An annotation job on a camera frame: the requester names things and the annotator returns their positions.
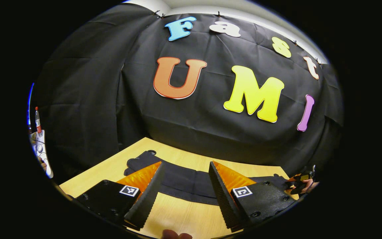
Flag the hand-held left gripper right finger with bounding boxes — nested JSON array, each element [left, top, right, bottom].
[[208, 161, 299, 233]]

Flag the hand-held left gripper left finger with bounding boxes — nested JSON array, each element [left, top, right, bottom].
[[75, 161, 165, 231]]

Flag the black jeans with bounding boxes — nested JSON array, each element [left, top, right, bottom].
[[124, 150, 299, 206]]

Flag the black backdrop cloth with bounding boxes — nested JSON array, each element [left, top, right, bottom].
[[30, 3, 344, 185]]

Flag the white device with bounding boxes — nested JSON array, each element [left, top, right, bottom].
[[30, 129, 54, 179]]

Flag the red capped bottle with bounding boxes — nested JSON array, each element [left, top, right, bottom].
[[34, 106, 42, 134]]

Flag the blue glowing screen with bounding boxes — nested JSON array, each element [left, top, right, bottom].
[[27, 82, 35, 128]]

